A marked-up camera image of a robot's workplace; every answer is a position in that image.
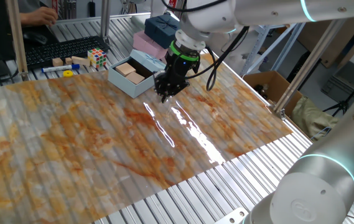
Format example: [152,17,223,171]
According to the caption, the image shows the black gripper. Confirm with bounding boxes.
[154,49,201,103]

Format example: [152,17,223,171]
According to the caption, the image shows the large wooden cube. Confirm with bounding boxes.
[125,71,146,85]
[114,62,137,77]

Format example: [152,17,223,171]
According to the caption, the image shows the person's bare forearm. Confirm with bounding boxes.
[19,11,33,26]

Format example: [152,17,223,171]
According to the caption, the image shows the light blue gift box base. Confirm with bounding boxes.
[107,57,167,100]

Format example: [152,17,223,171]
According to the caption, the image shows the pink gift box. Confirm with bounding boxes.
[132,30,169,62]

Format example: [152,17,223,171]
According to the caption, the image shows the navy gift box with bow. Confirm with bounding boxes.
[144,14,181,50]

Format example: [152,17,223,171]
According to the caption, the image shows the open cardboard box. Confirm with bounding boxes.
[241,70,304,110]

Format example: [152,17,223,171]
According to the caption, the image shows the person's bare hand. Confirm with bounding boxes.
[29,6,59,27]

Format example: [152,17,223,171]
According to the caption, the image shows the light blue lid with bow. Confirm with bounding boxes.
[129,49,167,73]

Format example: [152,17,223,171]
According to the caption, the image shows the rubik's cube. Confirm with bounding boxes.
[87,47,108,69]

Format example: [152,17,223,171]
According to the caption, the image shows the wooden wedge block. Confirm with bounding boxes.
[71,55,91,67]

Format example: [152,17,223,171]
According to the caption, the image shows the orange marble pattern mat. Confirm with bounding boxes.
[0,52,294,224]

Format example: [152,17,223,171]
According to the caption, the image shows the white marker with blue cap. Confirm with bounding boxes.
[41,63,81,73]

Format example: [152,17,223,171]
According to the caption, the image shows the black keyboard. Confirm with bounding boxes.
[24,35,110,70]

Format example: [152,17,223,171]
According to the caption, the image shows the black computer mouse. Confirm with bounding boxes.
[22,30,49,45]

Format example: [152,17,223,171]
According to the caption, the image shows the olive cloth bag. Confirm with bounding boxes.
[291,95,341,141]

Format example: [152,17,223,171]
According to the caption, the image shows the person's grey shirt torso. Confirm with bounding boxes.
[17,0,53,14]

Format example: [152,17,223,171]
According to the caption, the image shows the brown cardboard panel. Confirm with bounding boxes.
[296,15,354,68]

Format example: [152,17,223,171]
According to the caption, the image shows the grey metal case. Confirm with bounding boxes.
[321,60,354,103]

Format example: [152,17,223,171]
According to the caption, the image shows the black tripod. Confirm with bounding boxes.
[322,63,354,118]

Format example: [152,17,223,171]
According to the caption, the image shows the green flange ring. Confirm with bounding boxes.
[169,40,201,62]

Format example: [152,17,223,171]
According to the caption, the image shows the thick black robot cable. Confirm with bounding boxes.
[161,0,251,93]

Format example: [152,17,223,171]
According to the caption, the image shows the silver frame post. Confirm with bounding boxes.
[100,0,111,41]

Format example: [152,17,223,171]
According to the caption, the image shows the grey metal shelf frame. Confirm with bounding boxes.
[240,23,307,77]

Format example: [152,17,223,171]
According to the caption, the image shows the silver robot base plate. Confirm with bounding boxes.
[213,207,249,224]

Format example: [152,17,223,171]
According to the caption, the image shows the beige aluminium frame post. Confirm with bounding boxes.
[5,0,29,82]

